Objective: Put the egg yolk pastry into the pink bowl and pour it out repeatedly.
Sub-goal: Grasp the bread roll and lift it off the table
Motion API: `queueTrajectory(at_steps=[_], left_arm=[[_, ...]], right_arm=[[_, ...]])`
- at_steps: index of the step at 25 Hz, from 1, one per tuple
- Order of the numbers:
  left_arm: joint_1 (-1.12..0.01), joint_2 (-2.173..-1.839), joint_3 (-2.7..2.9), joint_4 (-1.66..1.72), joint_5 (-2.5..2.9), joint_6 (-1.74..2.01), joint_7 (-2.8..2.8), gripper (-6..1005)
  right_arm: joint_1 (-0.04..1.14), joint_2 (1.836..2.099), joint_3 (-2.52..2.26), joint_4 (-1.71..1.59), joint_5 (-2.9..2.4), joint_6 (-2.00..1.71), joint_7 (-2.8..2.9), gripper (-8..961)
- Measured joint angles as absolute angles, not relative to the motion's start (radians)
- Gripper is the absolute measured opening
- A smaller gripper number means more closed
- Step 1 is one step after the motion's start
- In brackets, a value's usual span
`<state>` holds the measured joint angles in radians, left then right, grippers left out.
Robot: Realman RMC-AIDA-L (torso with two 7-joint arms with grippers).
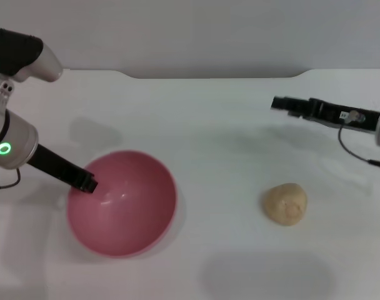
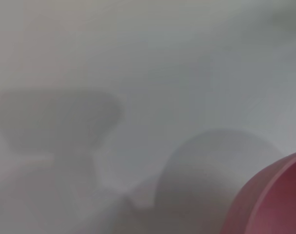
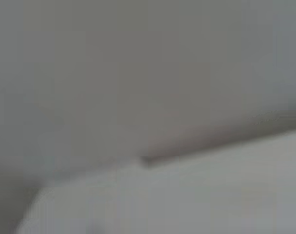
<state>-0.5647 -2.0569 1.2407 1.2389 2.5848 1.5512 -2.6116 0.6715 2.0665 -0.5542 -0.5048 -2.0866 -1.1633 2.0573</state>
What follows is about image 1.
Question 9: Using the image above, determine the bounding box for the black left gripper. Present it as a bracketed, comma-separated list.
[29, 143, 99, 193]

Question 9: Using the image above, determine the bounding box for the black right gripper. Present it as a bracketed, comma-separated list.
[271, 96, 380, 136]

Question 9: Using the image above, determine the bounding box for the pink plastic bowl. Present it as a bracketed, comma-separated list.
[66, 150, 179, 259]

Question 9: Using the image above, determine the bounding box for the beige egg yolk pastry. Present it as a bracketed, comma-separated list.
[260, 182, 309, 226]

